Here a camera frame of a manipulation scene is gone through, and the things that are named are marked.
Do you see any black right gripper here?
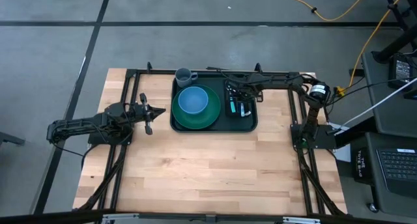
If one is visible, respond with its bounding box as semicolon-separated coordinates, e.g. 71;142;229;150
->
224;73;265;104

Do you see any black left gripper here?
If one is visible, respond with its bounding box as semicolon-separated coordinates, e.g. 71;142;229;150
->
131;92;166;135

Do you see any spoon with teal handle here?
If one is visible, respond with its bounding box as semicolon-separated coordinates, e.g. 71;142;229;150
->
229;87;237;114

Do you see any black cloth napkin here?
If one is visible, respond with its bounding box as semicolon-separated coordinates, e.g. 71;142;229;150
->
224;81;253;119

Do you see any blue bowl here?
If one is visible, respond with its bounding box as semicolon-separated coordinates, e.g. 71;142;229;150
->
178;86;209;115

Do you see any green round plate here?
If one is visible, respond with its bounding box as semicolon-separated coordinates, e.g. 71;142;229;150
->
171;84;222;130

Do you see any blue-grey mug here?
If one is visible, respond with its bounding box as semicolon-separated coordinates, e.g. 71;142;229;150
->
175;67;199;89

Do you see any dark green plastic tray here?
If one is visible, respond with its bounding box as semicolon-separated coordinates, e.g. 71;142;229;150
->
169;73;259;134

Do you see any black tote bag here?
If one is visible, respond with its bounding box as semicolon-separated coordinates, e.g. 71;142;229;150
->
354;145;375;186

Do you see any grey chair foot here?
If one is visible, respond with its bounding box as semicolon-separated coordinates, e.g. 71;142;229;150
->
0;132;26;147

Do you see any black crossbar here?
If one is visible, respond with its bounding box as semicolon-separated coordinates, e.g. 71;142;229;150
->
0;209;417;224

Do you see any black desk leg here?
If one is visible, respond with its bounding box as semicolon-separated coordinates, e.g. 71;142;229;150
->
371;0;417;64

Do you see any black power supply box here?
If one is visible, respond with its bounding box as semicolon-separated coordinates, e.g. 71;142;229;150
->
388;53;417;91

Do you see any black laptop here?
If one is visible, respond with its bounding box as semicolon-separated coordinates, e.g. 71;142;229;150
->
376;148;417;199

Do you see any dark grey laptop desk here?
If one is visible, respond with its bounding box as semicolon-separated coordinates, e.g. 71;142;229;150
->
364;132;417;218

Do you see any black metal table frame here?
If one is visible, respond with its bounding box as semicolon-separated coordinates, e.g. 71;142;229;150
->
73;61;348;218

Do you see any silver bracket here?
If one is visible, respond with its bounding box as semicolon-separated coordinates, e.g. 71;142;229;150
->
101;213;140;224
281;216;322;224

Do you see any yellow cable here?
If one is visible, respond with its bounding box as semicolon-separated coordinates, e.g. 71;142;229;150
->
349;0;413;88
270;0;369;22

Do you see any black cable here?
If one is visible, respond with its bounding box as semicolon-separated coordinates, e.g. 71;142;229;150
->
322;79;397;107

